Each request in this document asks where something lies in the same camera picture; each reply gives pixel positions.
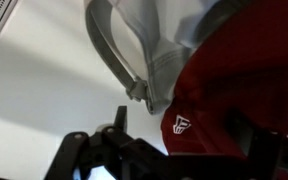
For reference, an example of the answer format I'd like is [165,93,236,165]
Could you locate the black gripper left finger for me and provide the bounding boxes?
[43,105,135,180]

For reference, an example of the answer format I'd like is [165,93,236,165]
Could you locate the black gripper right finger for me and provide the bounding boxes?
[247,128,283,180]

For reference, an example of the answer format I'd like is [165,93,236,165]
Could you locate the red baseball cap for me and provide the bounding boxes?
[160,0,288,159]

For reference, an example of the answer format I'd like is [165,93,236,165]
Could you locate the grey baseball cap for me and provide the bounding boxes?
[83,0,252,116]

